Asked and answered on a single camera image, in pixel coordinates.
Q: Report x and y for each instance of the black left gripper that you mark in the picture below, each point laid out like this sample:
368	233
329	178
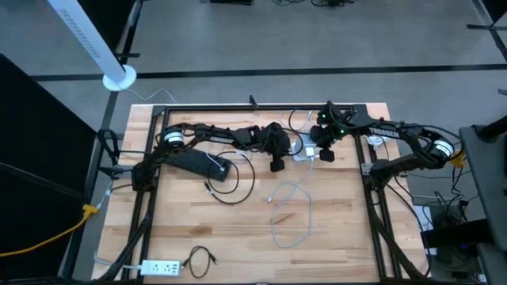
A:
273	138

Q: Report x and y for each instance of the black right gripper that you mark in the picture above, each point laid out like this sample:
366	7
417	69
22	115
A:
328	130

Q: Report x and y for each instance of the white wall charger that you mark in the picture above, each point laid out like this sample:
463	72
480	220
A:
310	151

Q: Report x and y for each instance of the white tower power strip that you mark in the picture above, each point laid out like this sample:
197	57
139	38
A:
301	152

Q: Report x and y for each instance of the black power strip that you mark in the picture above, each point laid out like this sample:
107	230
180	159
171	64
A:
190	161

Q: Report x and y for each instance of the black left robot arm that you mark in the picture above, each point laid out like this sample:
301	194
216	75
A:
214	139

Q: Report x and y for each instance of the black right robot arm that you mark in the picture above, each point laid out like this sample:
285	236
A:
388	132

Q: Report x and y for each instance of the yellow connector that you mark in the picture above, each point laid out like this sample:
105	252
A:
458	160

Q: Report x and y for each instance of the dark grey cart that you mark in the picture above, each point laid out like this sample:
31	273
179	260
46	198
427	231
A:
487	178

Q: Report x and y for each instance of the black floor box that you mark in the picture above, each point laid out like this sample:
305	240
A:
455	238

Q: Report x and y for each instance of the white tower fan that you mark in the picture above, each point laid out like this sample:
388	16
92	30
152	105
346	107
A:
90	39

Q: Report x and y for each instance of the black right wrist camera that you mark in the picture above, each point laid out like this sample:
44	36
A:
326	155

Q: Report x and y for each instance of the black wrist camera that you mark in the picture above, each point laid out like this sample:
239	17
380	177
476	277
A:
277	164
326	155

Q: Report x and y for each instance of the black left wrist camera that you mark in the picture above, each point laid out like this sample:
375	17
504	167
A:
277	164

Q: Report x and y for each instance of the black aluminium table frame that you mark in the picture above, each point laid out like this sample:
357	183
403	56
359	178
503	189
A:
222	107

